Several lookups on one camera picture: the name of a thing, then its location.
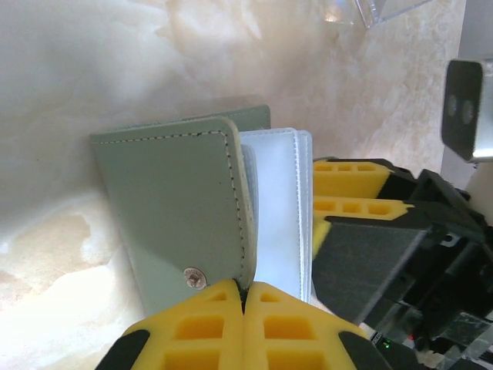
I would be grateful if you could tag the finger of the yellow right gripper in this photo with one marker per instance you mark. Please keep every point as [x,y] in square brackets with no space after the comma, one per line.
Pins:
[346,179]
[369,266]

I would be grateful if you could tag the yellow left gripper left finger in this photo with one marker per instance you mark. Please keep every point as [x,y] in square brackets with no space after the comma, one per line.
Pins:
[192,327]

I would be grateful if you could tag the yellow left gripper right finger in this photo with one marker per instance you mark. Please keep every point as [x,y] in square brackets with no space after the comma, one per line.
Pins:
[292,327]

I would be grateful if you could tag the green leather card holder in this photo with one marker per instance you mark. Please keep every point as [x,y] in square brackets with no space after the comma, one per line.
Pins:
[165,192]

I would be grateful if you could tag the clear plastic card box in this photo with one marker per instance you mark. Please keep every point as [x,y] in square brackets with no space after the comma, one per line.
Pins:
[369,11]

